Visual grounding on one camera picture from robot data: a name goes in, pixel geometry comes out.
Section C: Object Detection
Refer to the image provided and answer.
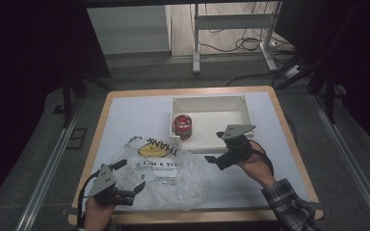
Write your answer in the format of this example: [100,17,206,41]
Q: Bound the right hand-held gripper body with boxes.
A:
[221,123,257,162]

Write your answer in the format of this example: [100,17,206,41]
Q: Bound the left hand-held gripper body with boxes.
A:
[87,163,137,207]

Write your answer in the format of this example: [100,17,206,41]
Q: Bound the white plastic bin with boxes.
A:
[168,94,257,155]

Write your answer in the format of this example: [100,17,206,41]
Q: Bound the clear plastic bag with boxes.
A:
[108,136,209,213]

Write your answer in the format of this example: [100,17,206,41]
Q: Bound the red can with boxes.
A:
[172,114,194,141]

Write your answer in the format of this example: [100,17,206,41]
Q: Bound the person's left hand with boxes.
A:
[82,194,118,231]

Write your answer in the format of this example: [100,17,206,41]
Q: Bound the person's right hand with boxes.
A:
[236,141,276,189]

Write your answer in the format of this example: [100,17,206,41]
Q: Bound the yellow banana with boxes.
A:
[137,142,172,159]

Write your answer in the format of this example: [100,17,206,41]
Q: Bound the black metal stand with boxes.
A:
[274,54,346,125]
[61,71,114,129]

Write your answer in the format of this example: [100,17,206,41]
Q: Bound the white power strip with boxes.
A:
[282,64,304,80]

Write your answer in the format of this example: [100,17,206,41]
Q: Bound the dark curtain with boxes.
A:
[274,0,370,158]
[0,0,112,213]

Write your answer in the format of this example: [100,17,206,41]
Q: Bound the white cabinet panel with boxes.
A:
[86,4,172,56]

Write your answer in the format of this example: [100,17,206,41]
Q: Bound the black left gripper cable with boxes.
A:
[76,169,101,229]

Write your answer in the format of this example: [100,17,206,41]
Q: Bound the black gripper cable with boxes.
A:
[250,139,275,177]
[76,169,101,229]

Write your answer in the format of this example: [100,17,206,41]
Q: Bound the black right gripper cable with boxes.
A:
[250,139,275,177]

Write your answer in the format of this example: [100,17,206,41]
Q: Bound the metal floor rail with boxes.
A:
[310,93,370,231]
[13,95,85,231]

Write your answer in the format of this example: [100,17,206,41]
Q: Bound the black floor cables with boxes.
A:
[198,3,295,56]

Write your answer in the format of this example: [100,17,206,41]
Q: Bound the white metal desk frame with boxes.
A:
[192,1,283,74]

